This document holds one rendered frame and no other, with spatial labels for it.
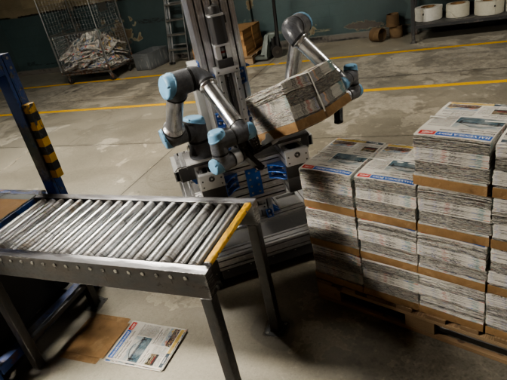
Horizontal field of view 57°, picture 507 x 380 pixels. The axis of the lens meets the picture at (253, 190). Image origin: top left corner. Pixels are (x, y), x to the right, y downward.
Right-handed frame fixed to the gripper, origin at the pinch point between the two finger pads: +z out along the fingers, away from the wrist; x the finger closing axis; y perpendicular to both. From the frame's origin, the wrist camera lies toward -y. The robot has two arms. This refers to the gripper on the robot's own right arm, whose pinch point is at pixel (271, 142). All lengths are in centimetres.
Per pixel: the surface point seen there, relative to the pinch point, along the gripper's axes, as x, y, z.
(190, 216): 15, -14, -48
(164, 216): 25, -10, -55
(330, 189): -15.0, -31.3, 9.2
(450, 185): -70, -39, 18
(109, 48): 680, 216, 252
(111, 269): 13, -16, -90
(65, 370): 96, -68, -117
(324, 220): -2.2, -46.9, 8.3
